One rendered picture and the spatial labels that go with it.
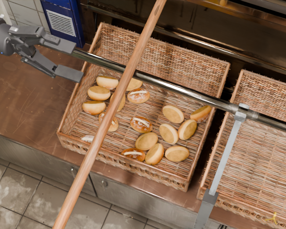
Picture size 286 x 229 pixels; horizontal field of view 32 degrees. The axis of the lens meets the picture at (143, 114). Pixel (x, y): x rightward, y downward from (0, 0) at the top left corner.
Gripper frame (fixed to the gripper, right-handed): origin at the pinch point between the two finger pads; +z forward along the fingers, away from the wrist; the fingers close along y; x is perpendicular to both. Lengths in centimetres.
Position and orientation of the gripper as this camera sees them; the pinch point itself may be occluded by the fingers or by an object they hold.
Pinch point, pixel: (73, 62)
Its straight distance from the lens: 122.2
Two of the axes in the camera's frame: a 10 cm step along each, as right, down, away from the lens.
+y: 0.2, 4.2, 9.1
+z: 9.3, 3.3, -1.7
